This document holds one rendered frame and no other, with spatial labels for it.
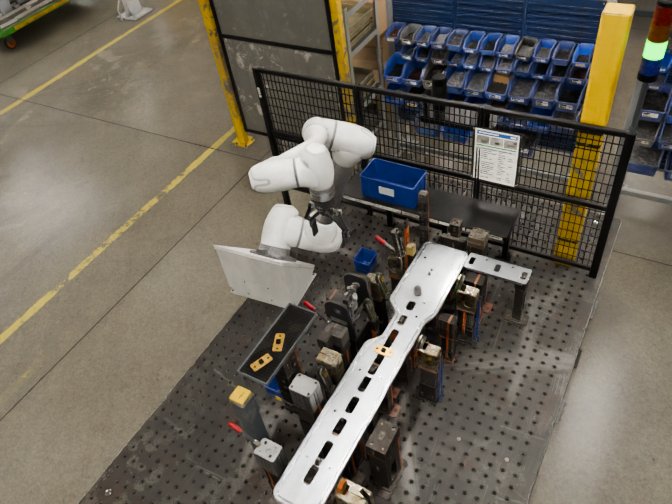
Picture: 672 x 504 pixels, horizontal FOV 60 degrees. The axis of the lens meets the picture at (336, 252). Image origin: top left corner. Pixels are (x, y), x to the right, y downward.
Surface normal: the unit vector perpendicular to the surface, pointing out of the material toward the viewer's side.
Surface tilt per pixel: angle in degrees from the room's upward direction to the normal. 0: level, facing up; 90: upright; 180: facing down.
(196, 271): 0
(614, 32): 90
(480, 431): 0
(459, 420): 0
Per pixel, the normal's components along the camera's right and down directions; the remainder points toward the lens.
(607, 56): -0.49, 0.65
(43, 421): -0.12, -0.70
